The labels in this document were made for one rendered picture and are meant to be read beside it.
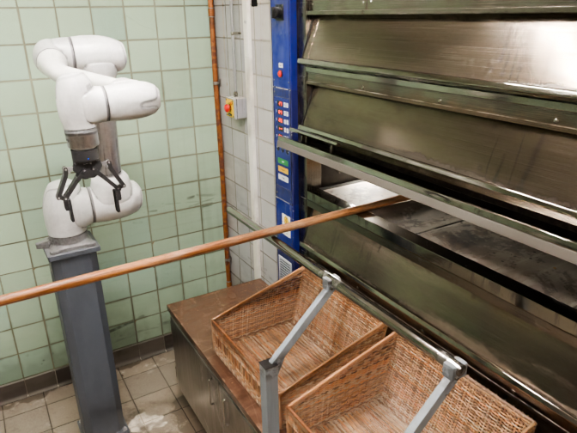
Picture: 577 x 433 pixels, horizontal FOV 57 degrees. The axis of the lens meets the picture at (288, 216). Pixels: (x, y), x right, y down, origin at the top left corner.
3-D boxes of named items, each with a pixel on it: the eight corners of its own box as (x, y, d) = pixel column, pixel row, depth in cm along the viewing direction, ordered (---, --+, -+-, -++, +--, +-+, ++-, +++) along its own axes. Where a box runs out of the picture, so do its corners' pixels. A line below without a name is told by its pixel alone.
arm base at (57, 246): (33, 242, 227) (31, 230, 225) (87, 231, 238) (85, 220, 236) (39, 258, 213) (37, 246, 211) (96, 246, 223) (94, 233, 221)
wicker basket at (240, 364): (306, 315, 247) (306, 262, 237) (388, 381, 203) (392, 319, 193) (210, 350, 224) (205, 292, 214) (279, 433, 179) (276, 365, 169)
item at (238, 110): (239, 114, 274) (238, 94, 270) (247, 118, 266) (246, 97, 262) (225, 116, 270) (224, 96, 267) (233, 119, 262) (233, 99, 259)
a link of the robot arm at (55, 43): (32, 44, 181) (74, 42, 187) (26, 32, 194) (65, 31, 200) (38, 82, 187) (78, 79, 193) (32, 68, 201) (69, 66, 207)
